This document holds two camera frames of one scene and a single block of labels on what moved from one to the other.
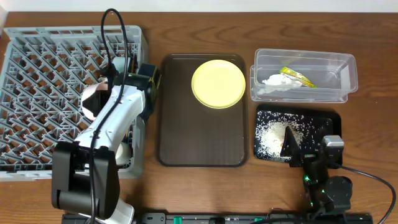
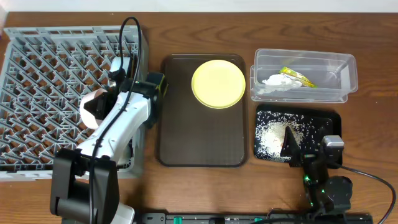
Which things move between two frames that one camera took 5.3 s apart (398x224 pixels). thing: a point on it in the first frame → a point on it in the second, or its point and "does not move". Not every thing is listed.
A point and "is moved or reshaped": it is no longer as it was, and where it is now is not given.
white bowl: [89, 90] is moved or reshaped
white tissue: [279, 82] does not move
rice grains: [270, 132] does not move
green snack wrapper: [292, 73] does not move
